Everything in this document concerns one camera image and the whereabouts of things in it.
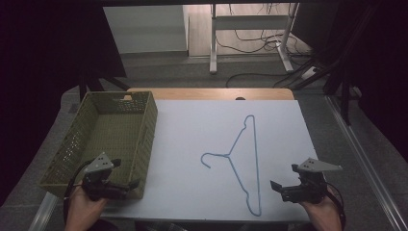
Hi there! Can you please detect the white power strip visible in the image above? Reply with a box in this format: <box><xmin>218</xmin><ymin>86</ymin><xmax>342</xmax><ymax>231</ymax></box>
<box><xmin>301</xmin><ymin>65</ymin><xmax>319</xmax><ymax>81</ymax></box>

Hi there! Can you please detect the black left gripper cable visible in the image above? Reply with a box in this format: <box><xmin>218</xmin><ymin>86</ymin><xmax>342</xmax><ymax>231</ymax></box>
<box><xmin>63</xmin><ymin>159</ymin><xmax>94</xmax><ymax>225</ymax></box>

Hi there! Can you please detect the blue wire clothes hanger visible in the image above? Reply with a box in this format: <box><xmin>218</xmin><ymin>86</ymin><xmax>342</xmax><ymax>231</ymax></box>
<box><xmin>200</xmin><ymin>114</ymin><xmax>263</xmax><ymax>218</ymax></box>

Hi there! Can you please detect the aluminium floor rail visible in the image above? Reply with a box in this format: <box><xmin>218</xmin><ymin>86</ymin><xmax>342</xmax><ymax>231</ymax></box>
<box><xmin>324</xmin><ymin>94</ymin><xmax>408</xmax><ymax>231</ymax></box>
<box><xmin>28</xmin><ymin>191</ymin><xmax>61</xmax><ymax>231</ymax></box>

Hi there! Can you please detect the tangle of black floor cables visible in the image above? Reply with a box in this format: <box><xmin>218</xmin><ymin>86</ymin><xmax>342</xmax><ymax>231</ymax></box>
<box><xmin>214</xmin><ymin>3</ymin><xmax>313</xmax><ymax>56</ymax></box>

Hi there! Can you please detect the person's left hand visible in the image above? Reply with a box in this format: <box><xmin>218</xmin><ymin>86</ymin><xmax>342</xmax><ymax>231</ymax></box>
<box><xmin>64</xmin><ymin>186</ymin><xmax>109</xmax><ymax>231</ymax></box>

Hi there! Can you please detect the black metal stand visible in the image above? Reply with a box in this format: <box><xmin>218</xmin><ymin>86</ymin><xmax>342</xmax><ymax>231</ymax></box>
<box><xmin>291</xmin><ymin>3</ymin><xmax>381</xmax><ymax>127</ymax></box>
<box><xmin>77</xmin><ymin>61</ymin><xmax>132</xmax><ymax>101</ymax></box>

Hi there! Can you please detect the white paper sheet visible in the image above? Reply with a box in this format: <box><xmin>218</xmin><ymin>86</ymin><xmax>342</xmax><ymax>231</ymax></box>
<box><xmin>100</xmin><ymin>99</ymin><xmax>319</xmax><ymax>223</ymax></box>

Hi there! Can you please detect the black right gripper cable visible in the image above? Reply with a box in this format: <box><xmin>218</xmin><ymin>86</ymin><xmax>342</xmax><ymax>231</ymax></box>
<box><xmin>326</xmin><ymin>182</ymin><xmax>347</xmax><ymax>231</ymax></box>

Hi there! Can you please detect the long black floor cable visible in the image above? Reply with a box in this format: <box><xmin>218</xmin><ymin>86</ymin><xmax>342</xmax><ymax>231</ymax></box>
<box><xmin>225</xmin><ymin>57</ymin><xmax>317</xmax><ymax>89</ymax></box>

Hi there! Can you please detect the person's right hand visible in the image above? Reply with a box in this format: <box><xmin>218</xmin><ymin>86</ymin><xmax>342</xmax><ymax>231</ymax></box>
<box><xmin>300</xmin><ymin>189</ymin><xmax>343</xmax><ymax>231</ymax></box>

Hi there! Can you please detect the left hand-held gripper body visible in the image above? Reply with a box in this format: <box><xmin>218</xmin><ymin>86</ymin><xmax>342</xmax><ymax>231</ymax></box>
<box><xmin>81</xmin><ymin>152</ymin><xmax>131</xmax><ymax>202</ymax></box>

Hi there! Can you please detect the white metal desk frame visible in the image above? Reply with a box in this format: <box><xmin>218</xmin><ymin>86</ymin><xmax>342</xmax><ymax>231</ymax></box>
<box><xmin>209</xmin><ymin>3</ymin><xmax>300</xmax><ymax>75</ymax></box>

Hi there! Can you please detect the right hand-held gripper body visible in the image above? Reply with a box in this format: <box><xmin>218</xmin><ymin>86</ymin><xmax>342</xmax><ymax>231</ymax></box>
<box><xmin>281</xmin><ymin>157</ymin><xmax>344</xmax><ymax>205</ymax></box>

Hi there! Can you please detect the olive green plastic basket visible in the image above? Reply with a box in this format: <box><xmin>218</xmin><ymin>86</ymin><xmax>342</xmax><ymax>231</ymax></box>
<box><xmin>38</xmin><ymin>90</ymin><xmax>159</xmax><ymax>200</ymax></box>

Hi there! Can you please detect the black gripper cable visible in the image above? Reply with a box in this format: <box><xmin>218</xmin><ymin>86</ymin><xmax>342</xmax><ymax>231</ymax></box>
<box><xmin>63</xmin><ymin>159</ymin><xmax>94</xmax><ymax>225</ymax></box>
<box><xmin>326</xmin><ymin>182</ymin><xmax>347</xmax><ymax>231</ymax></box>

